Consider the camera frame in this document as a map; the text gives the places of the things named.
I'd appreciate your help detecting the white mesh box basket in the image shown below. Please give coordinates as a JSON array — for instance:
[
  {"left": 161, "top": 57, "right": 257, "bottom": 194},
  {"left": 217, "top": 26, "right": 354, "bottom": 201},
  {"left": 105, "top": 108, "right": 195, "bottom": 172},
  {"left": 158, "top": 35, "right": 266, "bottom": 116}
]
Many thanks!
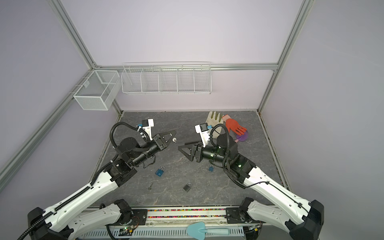
[{"left": 74, "top": 70, "right": 122, "bottom": 111}]

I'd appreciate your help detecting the white slotted cable duct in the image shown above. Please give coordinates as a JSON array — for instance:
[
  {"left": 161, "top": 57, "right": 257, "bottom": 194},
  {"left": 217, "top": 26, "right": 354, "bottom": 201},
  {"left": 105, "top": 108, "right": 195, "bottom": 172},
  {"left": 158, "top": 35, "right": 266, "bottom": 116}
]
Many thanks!
[{"left": 78, "top": 225, "right": 245, "bottom": 240}]

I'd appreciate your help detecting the dark grey padlock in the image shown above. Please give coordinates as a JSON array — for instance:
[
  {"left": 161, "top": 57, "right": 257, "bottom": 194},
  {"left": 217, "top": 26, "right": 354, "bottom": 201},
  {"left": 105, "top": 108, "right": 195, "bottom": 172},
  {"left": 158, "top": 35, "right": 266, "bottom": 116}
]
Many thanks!
[{"left": 183, "top": 183, "right": 193, "bottom": 192}]

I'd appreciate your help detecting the beige fabric glove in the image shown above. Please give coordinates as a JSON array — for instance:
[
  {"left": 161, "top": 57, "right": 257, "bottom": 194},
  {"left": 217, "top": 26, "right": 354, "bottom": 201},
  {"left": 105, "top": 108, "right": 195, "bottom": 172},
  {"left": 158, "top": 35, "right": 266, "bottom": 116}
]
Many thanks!
[{"left": 206, "top": 111, "right": 224, "bottom": 139}]

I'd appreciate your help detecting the red rubber glove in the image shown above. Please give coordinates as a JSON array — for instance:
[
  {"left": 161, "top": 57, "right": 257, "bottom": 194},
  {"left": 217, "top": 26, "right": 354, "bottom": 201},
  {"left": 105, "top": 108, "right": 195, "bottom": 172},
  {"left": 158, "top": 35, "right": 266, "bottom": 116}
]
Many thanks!
[{"left": 222, "top": 115, "right": 247, "bottom": 136}]

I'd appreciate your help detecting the white wire shelf basket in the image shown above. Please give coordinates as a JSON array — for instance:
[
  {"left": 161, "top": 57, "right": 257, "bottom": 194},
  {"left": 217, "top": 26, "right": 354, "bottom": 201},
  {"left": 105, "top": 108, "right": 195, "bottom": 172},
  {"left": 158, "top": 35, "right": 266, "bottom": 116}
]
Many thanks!
[{"left": 121, "top": 62, "right": 212, "bottom": 95}]

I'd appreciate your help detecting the aluminium frame profile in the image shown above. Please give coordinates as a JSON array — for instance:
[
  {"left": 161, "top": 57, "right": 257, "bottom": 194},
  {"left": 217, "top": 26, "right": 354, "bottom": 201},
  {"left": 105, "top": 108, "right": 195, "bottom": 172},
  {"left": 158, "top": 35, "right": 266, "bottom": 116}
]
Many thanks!
[{"left": 1, "top": 1, "right": 314, "bottom": 190}]

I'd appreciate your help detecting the teal garden trowel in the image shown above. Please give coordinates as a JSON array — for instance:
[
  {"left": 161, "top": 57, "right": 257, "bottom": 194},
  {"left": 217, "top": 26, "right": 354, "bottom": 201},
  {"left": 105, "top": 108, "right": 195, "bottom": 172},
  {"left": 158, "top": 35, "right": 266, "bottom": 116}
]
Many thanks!
[{"left": 187, "top": 222, "right": 230, "bottom": 240}]

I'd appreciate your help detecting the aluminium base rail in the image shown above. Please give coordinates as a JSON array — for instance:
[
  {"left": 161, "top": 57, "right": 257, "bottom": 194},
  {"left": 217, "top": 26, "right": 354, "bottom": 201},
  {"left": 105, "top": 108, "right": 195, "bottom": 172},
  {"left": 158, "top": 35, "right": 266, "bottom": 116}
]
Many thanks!
[{"left": 76, "top": 205, "right": 262, "bottom": 227}]

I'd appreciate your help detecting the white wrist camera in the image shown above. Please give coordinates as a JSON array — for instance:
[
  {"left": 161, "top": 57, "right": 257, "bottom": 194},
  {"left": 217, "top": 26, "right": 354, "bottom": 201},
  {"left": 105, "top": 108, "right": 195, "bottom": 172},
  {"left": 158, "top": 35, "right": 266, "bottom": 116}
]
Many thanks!
[
  {"left": 195, "top": 123, "right": 213, "bottom": 148},
  {"left": 138, "top": 119, "right": 154, "bottom": 142}
]

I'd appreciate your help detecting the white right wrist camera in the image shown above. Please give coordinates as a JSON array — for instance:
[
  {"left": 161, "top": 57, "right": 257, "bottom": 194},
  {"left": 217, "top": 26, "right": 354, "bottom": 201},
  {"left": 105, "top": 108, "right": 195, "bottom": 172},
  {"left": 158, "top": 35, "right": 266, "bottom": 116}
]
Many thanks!
[{"left": 195, "top": 123, "right": 213, "bottom": 148}]

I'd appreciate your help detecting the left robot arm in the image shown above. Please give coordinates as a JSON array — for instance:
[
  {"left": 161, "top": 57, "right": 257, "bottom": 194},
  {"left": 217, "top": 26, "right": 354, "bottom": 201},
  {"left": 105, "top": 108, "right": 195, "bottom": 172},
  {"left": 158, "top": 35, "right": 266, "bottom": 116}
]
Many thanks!
[{"left": 19, "top": 122, "right": 176, "bottom": 240}]

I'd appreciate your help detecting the purple pink brush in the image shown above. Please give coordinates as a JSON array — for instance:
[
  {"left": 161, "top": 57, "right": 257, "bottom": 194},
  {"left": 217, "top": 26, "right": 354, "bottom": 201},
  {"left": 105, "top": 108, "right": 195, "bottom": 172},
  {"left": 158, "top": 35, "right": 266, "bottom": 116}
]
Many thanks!
[{"left": 235, "top": 131, "right": 249, "bottom": 142}]

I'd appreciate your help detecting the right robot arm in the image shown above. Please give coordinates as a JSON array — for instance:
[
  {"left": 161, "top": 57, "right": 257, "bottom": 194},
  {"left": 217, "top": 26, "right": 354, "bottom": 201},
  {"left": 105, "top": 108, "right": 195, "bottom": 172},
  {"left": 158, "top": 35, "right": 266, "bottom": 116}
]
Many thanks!
[{"left": 178, "top": 124, "right": 325, "bottom": 240}]

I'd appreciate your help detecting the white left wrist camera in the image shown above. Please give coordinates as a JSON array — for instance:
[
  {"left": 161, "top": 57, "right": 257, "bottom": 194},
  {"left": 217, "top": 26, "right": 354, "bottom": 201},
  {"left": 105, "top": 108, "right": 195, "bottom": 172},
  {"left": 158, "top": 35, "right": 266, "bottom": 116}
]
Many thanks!
[{"left": 138, "top": 119, "right": 154, "bottom": 142}]

